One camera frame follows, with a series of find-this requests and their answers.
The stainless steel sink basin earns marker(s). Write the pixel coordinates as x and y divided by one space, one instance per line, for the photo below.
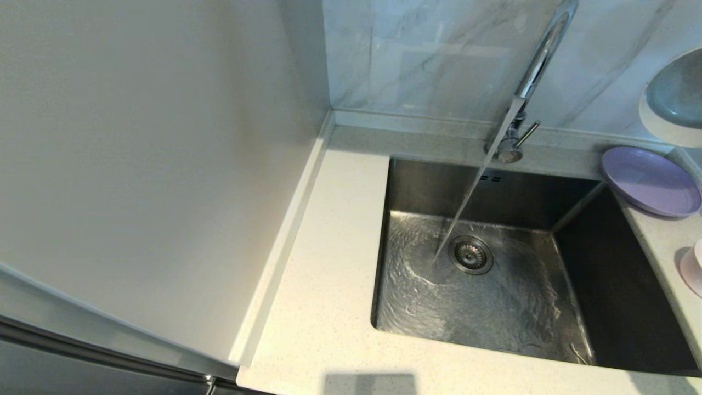
493 318

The tall white cabinet grey front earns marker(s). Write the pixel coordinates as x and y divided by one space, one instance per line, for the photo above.
137 164

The pale pink bowl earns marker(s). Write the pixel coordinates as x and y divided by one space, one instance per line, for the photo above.
693 271

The round metal drain strainer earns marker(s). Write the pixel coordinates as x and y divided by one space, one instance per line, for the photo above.
471 255

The purple plastic plate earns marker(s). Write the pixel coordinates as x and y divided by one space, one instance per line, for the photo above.
650 181

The chrome gooseneck faucet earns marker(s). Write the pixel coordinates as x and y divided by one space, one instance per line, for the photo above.
543 55

